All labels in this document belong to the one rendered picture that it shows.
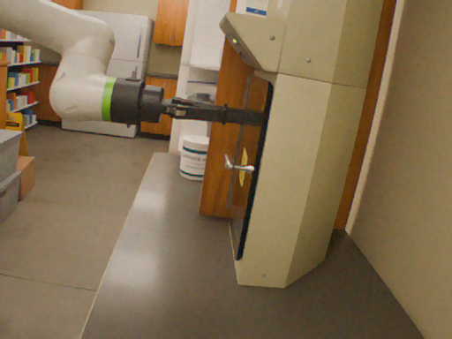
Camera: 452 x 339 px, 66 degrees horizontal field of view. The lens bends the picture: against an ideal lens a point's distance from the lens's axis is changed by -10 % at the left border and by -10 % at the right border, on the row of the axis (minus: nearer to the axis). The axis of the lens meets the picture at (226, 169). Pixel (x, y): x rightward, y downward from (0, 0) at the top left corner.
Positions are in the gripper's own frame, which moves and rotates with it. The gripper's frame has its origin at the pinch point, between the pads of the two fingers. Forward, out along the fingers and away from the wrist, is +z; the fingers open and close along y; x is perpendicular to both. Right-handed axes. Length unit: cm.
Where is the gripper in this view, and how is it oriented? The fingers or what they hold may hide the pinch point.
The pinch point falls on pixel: (242, 116)
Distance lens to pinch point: 79.7
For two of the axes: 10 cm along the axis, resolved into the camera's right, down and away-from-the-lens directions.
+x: -1.5, 9.4, 2.9
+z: 9.9, 1.3, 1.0
